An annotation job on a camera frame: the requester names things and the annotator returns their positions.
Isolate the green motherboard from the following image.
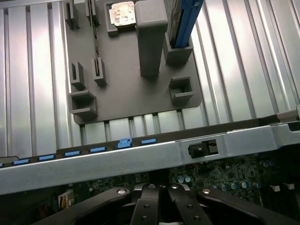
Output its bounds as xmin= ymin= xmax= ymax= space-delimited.
xmin=56 ymin=154 xmax=300 ymax=211

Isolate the grey parts rack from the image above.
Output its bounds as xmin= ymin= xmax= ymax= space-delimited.
xmin=67 ymin=0 xmax=203 ymax=125

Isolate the silver CPU chip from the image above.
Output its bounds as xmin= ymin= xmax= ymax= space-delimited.
xmin=110 ymin=2 xmax=137 ymax=27

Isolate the white power connector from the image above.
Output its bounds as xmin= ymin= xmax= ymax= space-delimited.
xmin=58 ymin=191 xmax=74 ymax=210

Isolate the black case rim switch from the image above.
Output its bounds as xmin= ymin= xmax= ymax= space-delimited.
xmin=188 ymin=140 xmax=218 ymax=159

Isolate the open black PC case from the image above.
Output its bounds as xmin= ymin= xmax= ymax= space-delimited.
xmin=0 ymin=110 xmax=300 ymax=225

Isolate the blue memory module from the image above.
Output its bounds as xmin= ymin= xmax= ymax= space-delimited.
xmin=170 ymin=0 xmax=204 ymax=49

